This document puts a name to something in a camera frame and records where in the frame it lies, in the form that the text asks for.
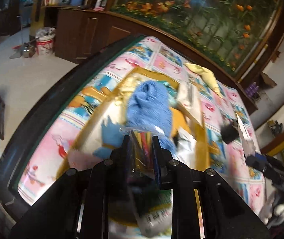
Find pink knitted pouch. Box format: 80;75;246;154
67;150;102;171

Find blue towel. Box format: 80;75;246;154
126;80;176;154

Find white plastic bucket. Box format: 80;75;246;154
35;27;56;56

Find purple spray bottles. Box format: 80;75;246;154
245;82;259;98

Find blue plush toy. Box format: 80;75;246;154
93;116;125;160

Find silver foil pouch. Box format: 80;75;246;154
177;81;203;126

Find white gloved right hand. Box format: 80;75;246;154
258;190;284;229

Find gold cardboard box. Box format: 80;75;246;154
55;67;211;227

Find clear snack packet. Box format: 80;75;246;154
119;126;173;238

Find colourful fruit tablecloth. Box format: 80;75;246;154
17;37;265;213

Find white printed sachet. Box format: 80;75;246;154
236;114;256;158

